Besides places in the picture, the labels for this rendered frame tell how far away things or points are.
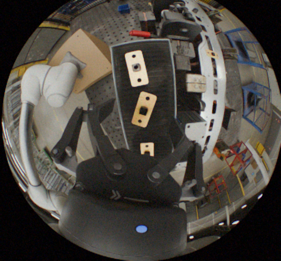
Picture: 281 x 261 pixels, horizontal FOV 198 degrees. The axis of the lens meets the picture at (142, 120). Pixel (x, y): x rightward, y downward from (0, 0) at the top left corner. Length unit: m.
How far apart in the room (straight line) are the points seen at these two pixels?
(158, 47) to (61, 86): 0.38
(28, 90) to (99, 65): 0.46
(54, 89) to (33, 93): 0.13
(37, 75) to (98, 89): 0.54
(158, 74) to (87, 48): 0.45
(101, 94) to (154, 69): 0.61
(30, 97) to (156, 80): 0.50
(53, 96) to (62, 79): 0.08
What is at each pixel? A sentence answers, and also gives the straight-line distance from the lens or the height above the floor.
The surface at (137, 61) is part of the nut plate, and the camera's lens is 0.22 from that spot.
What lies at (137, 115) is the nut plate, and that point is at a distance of 0.23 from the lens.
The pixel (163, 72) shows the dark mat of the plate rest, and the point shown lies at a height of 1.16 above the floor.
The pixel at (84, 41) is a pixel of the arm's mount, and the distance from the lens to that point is 0.56.
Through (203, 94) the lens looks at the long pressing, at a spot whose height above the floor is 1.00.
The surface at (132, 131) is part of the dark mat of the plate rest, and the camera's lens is 0.25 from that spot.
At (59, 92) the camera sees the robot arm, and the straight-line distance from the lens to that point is 0.43.
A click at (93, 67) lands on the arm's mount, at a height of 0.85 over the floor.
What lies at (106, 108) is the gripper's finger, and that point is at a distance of 0.16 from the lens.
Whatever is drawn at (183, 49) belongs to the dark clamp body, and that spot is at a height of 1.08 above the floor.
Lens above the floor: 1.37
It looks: 65 degrees down
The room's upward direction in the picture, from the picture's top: 171 degrees counter-clockwise
